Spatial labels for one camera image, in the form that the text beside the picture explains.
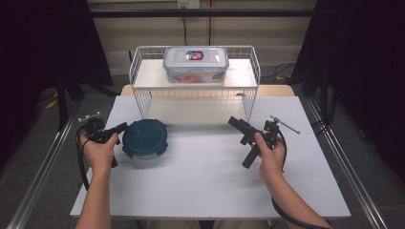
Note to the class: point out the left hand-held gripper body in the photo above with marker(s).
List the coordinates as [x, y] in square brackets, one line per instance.
[95, 129]

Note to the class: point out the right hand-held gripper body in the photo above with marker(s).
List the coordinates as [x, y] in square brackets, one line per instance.
[272, 136]

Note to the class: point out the dark teal container lid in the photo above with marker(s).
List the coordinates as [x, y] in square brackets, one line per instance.
[144, 138]

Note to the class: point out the clear rectangular food container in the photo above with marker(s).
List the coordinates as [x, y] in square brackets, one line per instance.
[196, 65]

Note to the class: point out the person's left hand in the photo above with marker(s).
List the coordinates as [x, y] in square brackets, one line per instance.
[98, 156]

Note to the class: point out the person's right hand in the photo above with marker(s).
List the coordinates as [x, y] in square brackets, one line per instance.
[272, 163]

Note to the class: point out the black metal stand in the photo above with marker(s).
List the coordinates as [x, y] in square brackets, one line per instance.
[62, 101]
[324, 95]

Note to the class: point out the wooden table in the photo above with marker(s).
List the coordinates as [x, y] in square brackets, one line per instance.
[273, 90]

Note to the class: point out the yellow floor tape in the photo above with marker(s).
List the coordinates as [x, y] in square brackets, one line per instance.
[51, 103]

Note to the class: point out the black curtain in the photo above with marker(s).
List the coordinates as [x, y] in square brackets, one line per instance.
[366, 63]
[38, 47]

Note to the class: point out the black horizontal bar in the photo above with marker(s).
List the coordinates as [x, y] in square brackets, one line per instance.
[197, 13]

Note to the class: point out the aluminium rail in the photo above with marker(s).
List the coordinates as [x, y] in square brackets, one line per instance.
[38, 181]
[350, 165]

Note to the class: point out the white wall outlet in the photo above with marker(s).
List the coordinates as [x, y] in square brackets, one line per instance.
[188, 3]

